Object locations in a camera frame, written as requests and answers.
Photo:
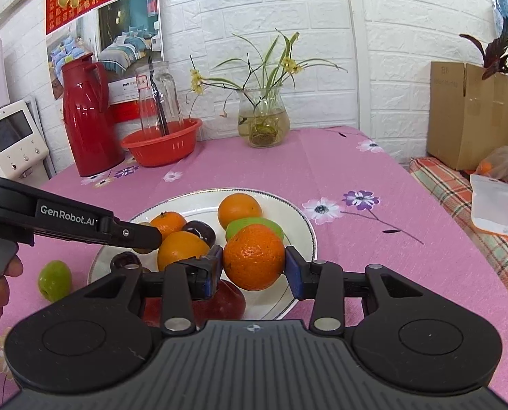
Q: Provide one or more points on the glass pitcher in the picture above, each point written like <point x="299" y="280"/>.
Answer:
<point x="170" y="94"/>

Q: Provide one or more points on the green apple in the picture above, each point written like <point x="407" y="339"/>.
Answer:
<point x="236" y="228"/>
<point x="55" y="279"/>

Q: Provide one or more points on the black stirring stick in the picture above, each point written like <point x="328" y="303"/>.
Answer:
<point x="158" y="94"/>

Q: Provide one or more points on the red thermos jug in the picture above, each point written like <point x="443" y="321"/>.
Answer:
<point x="89" y="128"/>

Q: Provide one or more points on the pink floral tablecloth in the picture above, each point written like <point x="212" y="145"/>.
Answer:
<point x="343" y="171"/>

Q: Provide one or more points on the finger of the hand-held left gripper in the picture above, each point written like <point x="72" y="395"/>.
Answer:
<point x="134" y="235"/>

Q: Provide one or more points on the white water dispenser with screen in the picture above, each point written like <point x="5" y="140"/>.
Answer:
<point x="23" y="160"/>

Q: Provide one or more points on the bumpy tangerine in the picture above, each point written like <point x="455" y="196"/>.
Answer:
<point x="254" y="256"/>

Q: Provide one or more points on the dark purple plum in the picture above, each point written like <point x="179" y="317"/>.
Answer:
<point x="198" y="232"/>
<point x="125" y="260"/>

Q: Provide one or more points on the glass vase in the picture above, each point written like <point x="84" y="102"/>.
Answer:
<point x="262" y="128"/>

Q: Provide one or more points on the white vertical wall pipe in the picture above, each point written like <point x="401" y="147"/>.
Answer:
<point x="358" y="51"/>

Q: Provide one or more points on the green plant with yellow flowers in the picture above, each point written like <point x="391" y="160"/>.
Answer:
<point x="196" y="81"/>

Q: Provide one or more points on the red plastic basin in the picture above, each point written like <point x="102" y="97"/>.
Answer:
<point x="164" y="151"/>

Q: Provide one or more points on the red apple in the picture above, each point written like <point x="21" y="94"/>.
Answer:
<point x="224" y="303"/>
<point x="153" y="312"/>

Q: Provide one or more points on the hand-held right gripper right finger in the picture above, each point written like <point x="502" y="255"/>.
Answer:
<point x="294" y="271"/>

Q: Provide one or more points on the bedding wall calendar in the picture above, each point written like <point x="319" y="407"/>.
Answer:
<point x="130" y="30"/>

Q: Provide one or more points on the plaid cloth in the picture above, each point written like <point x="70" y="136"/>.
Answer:
<point x="441" y="188"/>

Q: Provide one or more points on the smooth orange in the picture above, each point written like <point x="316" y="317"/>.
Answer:
<point x="239" y="209"/>
<point x="179" y="250"/>

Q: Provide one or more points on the tangerine with green stem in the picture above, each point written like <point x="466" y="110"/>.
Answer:
<point x="168" y="225"/>

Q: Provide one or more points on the cardboard box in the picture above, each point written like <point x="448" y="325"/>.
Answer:
<point x="463" y="124"/>

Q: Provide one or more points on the purple leaf plant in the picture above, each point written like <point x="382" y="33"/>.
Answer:
<point x="497" y="51"/>

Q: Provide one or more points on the white plastic pouch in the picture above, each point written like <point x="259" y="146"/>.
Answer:
<point x="495" y="207"/>

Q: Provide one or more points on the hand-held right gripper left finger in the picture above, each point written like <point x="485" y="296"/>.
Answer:
<point x="213" y="271"/>

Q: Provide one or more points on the white plate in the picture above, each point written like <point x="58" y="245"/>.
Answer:
<point x="296" y="230"/>

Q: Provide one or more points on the clear plastic bag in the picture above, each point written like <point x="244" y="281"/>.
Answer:
<point x="505" y="160"/>

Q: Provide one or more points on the brown kiwi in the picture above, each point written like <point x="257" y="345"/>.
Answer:
<point x="142" y="250"/>

